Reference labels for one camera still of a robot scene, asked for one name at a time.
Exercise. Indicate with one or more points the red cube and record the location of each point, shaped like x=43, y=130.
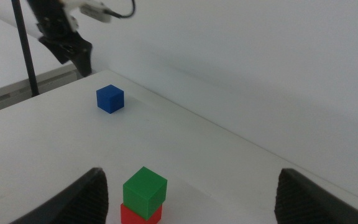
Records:
x=135, y=217

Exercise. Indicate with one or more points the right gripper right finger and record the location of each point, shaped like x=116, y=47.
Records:
x=306, y=205

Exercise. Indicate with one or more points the blue cube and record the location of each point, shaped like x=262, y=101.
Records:
x=110, y=99

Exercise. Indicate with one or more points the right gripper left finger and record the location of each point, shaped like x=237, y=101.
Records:
x=76, y=205

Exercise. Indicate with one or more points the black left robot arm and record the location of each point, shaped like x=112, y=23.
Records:
x=47, y=15

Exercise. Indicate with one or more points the black stand pole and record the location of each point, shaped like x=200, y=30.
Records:
x=25, y=49

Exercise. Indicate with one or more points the green cube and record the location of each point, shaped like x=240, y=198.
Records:
x=143, y=193

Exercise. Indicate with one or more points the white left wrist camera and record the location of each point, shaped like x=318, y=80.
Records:
x=92, y=11

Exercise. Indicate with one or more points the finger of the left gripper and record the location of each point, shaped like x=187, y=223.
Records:
x=85, y=63

